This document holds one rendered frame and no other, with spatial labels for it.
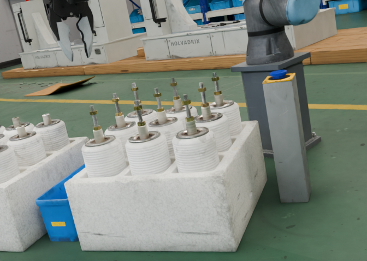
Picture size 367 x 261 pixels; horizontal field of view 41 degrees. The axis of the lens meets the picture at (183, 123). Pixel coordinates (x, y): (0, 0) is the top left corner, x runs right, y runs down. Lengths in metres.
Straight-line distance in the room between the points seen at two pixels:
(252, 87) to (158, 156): 0.55
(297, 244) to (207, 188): 0.23
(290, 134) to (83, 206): 0.52
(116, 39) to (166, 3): 0.76
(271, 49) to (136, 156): 0.62
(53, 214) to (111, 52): 3.39
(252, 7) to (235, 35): 1.94
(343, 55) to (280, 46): 1.47
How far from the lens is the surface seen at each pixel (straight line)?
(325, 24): 3.56
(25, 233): 1.36
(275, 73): 1.20
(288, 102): 1.19
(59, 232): 1.34
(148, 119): 1.36
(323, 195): 1.31
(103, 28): 4.63
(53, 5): 1.14
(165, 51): 3.97
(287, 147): 1.23
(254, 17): 1.54
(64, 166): 1.49
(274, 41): 1.54
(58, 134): 1.52
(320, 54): 3.06
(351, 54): 2.97
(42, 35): 5.73
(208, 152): 1.07
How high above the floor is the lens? 0.55
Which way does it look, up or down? 14 degrees down
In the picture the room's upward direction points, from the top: 11 degrees counter-clockwise
